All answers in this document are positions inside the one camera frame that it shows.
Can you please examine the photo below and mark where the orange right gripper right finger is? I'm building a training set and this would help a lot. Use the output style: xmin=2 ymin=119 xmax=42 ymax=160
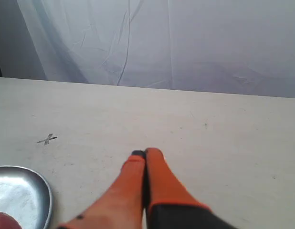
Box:
xmin=146 ymin=148 xmax=235 ymax=229

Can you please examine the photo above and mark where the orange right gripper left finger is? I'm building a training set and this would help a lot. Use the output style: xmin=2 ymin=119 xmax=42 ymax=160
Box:
xmin=58 ymin=150 xmax=146 ymax=229

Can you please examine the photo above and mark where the round metal plate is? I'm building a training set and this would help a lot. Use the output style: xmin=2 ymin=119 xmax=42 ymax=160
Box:
xmin=0 ymin=166 xmax=53 ymax=229

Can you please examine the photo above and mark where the red toy apple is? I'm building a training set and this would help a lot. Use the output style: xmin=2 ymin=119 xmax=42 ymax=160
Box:
xmin=0 ymin=212 xmax=21 ymax=229

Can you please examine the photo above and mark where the white backdrop curtain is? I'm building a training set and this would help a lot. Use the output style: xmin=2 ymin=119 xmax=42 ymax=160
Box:
xmin=18 ymin=0 xmax=295 ymax=98

